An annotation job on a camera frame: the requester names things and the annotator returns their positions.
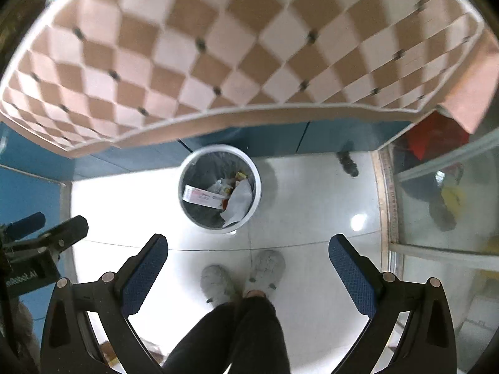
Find sliding glass door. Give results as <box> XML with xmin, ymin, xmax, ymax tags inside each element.
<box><xmin>374</xmin><ymin>125</ymin><xmax>499</xmax><ymax>374</ymax></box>

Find dark floor object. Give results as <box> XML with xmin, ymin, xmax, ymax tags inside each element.
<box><xmin>337</xmin><ymin>151</ymin><xmax>359</xmax><ymax>178</ymax></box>

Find white tissue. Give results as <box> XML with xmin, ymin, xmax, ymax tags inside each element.
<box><xmin>220</xmin><ymin>180</ymin><xmax>255</xmax><ymax>228</ymax></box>

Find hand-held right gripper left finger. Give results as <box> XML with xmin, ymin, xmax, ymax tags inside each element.
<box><xmin>39</xmin><ymin>233</ymin><xmax>170</xmax><ymax>374</ymax></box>

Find checkered pink brown tablecloth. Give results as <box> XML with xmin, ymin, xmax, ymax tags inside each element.
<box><xmin>0</xmin><ymin>0</ymin><xmax>499</xmax><ymax>160</ymax></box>

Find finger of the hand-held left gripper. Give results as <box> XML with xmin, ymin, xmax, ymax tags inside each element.
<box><xmin>5</xmin><ymin>212</ymin><xmax>46</xmax><ymax>239</ymax></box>
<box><xmin>4</xmin><ymin>215</ymin><xmax>90</xmax><ymax>260</ymax></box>

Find red bag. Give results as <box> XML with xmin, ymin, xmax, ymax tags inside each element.
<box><xmin>405</xmin><ymin>111</ymin><xmax>470</xmax><ymax>160</ymax></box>

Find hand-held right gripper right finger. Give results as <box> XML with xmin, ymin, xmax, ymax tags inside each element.
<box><xmin>328</xmin><ymin>234</ymin><xmax>457</xmax><ymax>374</ymax></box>

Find long white cardboard box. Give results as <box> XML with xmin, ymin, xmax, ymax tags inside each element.
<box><xmin>182</xmin><ymin>184</ymin><xmax>230</xmax><ymax>210</ymax></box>

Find person's black pants legs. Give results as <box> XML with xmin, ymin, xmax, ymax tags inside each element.
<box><xmin>162</xmin><ymin>294</ymin><xmax>293</xmax><ymax>374</ymax></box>

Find yellow cloth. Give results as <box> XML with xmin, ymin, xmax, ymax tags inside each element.
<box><xmin>440</xmin><ymin>187</ymin><xmax>466</xmax><ymax>208</ymax></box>

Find grey slipper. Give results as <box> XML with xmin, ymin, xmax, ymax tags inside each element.
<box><xmin>244</xmin><ymin>250</ymin><xmax>286</xmax><ymax>297</ymax></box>
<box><xmin>200</xmin><ymin>265</ymin><xmax>238</xmax><ymax>304</ymax></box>

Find round white trash bin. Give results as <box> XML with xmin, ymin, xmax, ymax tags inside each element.
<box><xmin>178</xmin><ymin>145</ymin><xmax>263</xmax><ymax>235</ymax></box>

